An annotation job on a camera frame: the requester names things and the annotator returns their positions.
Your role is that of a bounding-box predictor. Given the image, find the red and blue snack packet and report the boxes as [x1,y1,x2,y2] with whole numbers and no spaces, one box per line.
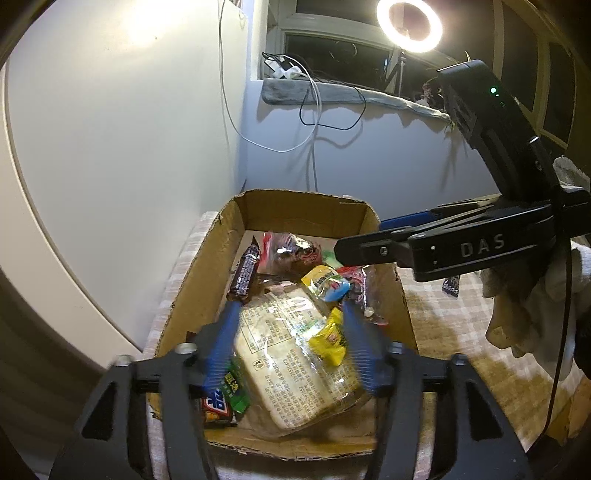
[201,392,238,428]

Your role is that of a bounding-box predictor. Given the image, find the yellow and blue snack packet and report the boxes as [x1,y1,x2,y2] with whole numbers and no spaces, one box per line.
[301,265,354,302]

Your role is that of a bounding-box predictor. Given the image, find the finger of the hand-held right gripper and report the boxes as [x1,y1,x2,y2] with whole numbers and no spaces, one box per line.
[379,199,497,232]
[335,207,504,267]

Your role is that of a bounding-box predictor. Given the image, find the person's right hand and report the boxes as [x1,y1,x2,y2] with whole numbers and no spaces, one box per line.
[480,157,591,374]

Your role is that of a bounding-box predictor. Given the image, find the brown chocolate bar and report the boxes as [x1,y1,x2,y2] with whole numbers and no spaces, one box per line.
[228,235,262,303]

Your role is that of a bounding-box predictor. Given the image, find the white power strip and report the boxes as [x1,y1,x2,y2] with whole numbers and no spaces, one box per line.
[265,53,305,80]

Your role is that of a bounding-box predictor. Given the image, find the clear bread packet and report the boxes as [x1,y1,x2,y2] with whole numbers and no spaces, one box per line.
[233,284,375,432]

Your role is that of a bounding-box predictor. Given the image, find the red-edged clear snack packet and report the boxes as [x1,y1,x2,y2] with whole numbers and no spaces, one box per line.
[259,231,324,278]

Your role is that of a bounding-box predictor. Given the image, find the white cable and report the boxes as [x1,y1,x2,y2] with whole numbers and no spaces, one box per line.
[217,0,322,153]

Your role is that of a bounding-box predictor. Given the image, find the cardboard box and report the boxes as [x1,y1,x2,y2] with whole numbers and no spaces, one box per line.
[154,188,419,462]

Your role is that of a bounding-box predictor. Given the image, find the red clear snack packet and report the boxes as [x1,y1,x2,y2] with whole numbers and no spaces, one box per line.
[335,265,389,326]

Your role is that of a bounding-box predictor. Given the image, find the grey window sill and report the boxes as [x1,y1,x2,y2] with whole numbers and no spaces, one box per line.
[261,78,455,123]

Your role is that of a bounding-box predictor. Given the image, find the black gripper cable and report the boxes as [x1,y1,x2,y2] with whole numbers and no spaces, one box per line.
[542,198,575,439]

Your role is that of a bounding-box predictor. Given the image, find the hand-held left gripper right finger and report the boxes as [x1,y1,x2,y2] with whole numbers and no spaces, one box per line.
[342,300,532,480]

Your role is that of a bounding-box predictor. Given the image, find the window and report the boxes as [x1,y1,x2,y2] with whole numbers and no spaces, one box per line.
[277,0,583,148]

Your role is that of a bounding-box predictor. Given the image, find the potted plant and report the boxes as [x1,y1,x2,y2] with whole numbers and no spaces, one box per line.
[416,76,462,139]

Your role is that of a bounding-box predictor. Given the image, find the green snack packet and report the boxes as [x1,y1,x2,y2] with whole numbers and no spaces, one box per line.
[222,357,252,414]

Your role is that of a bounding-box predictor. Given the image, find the white cabinet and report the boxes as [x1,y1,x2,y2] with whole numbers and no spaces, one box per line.
[0,0,250,370]

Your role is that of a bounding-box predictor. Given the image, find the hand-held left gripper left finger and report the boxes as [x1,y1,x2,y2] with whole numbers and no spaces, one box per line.
[48,300,243,480]

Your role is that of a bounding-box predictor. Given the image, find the ring light on stand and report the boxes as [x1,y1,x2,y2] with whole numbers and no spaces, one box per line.
[376,0,444,88]

